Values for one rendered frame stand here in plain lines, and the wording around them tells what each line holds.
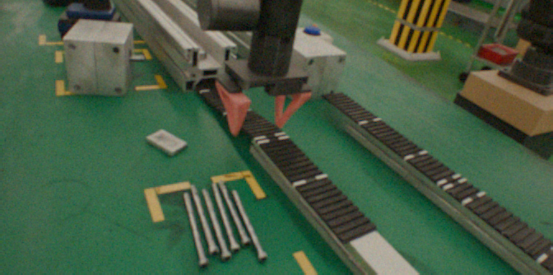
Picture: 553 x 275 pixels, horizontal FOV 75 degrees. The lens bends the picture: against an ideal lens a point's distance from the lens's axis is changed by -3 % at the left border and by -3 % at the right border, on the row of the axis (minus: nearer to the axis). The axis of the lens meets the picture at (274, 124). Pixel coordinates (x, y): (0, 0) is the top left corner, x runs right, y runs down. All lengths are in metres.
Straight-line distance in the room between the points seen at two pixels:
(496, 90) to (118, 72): 0.78
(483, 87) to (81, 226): 0.84
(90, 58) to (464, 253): 0.60
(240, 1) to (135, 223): 0.27
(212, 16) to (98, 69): 0.29
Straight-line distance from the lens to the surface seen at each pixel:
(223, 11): 0.43
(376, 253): 0.42
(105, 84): 0.67
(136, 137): 0.57
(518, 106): 0.93
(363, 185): 0.55
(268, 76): 0.49
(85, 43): 0.65
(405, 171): 0.59
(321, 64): 0.70
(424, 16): 3.94
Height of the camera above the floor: 1.10
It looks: 30 degrees down
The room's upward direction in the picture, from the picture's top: 11 degrees clockwise
